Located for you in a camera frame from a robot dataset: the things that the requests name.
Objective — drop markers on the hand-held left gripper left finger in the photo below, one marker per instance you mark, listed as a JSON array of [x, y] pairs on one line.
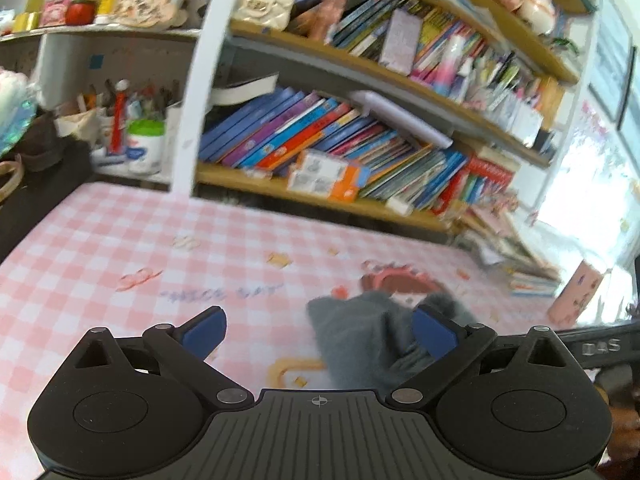
[[205, 332]]

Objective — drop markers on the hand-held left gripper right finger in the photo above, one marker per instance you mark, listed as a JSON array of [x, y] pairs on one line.
[[432, 332]]

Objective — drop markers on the grey sweater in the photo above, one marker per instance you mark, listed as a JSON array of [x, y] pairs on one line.
[[360, 340]]

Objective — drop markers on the pink printed pouch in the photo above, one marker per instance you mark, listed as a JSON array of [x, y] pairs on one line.
[[575, 295]]

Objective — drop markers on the pile of booklets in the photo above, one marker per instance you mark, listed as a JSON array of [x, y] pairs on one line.
[[530, 280]]

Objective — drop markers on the pink checked printed mat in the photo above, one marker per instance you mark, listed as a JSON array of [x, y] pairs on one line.
[[150, 240]]

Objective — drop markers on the white charger adapter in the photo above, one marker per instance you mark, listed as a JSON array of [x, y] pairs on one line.
[[400, 204]]

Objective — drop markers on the red thick book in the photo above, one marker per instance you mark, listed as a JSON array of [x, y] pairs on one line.
[[492, 172]]

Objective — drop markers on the white jar green lid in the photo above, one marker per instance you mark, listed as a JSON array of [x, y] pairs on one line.
[[145, 152]]

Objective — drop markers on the black piano keyboard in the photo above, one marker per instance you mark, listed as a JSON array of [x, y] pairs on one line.
[[40, 200]]

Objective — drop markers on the white flat device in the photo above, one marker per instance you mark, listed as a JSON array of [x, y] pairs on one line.
[[400, 117]]

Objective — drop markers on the white wooden bookshelf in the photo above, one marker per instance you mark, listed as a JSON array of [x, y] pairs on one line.
[[200, 110]]

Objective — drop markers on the row of colourful books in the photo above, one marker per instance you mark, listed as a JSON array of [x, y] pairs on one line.
[[300, 130]]

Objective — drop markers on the bunch of pens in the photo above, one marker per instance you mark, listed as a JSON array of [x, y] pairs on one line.
[[120, 110]]

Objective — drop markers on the dark brown cloth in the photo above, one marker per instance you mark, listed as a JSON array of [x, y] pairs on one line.
[[42, 145]]

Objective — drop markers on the iridescent plastic bag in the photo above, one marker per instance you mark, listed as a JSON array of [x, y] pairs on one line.
[[15, 130]]

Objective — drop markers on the framed picture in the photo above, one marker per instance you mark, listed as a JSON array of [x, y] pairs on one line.
[[610, 60]]

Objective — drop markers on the row of mixed paperbacks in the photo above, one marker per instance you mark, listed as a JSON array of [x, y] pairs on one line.
[[425, 30]]

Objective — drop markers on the white quilted purse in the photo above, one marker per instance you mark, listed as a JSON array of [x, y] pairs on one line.
[[265, 5]]

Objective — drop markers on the red round doll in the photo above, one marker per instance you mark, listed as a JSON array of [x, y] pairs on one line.
[[80, 10]]

